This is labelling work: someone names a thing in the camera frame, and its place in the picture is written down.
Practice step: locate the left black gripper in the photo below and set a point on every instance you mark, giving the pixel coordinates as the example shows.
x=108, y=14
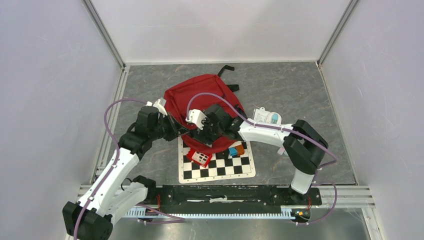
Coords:
x=176, y=128

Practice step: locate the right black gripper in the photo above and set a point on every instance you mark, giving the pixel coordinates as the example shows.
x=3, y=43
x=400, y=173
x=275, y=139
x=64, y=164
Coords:
x=200, y=135

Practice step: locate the red backpack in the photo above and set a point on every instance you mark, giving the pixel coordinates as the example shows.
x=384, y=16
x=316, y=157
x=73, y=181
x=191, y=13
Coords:
x=177, y=103

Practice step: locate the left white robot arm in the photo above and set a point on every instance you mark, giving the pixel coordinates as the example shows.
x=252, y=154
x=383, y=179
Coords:
x=94, y=215

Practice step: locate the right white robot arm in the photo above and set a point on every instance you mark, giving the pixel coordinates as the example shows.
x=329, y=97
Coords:
x=304, y=146

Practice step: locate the correction tape blister pack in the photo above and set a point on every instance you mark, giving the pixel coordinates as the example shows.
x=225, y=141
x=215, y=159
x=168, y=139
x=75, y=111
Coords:
x=263, y=116

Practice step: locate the blue toy block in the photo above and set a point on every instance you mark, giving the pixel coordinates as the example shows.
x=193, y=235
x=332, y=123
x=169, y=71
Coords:
x=232, y=151

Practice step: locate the orange toy block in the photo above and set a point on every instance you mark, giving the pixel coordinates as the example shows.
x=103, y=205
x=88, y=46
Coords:
x=240, y=150

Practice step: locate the red toy block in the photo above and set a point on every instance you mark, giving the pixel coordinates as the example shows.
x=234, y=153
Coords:
x=199, y=158

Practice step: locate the black white chessboard mat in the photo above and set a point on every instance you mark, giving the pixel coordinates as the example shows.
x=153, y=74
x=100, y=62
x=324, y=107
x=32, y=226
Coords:
x=235, y=167

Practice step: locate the pink highlighter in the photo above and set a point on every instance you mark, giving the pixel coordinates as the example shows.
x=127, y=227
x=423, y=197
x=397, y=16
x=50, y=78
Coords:
x=281, y=151

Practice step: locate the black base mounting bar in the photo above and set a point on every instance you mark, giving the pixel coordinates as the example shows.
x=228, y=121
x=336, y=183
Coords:
x=229, y=199

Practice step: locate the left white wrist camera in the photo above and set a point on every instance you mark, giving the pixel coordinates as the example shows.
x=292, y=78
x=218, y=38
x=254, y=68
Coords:
x=159, y=104

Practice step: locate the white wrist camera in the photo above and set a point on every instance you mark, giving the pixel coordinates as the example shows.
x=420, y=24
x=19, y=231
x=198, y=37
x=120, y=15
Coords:
x=159, y=104
x=196, y=117

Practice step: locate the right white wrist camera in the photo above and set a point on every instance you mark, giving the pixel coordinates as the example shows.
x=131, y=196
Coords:
x=196, y=117

